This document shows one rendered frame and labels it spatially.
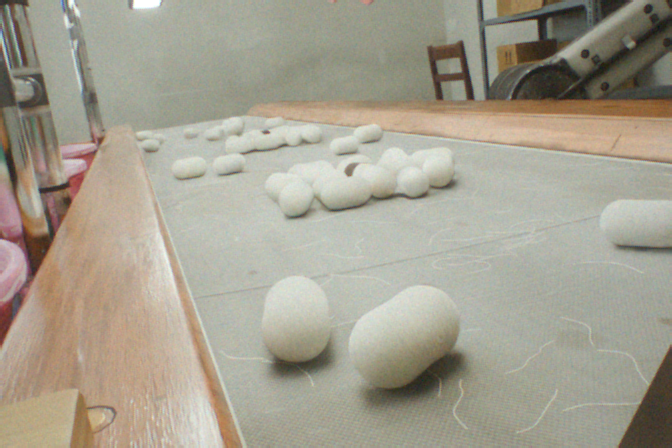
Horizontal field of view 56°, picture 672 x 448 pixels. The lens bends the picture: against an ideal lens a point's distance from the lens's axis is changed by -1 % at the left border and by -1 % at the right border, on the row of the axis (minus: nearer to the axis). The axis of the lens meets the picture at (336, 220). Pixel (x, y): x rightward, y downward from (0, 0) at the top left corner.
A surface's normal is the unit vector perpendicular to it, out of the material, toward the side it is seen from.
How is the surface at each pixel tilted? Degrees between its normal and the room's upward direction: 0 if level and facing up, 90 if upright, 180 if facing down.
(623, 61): 90
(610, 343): 0
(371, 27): 89
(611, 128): 45
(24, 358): 0
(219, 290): 0
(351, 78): 90
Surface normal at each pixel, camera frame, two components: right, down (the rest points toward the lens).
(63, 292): -0.14, -0.96
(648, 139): -0.76, -0.55
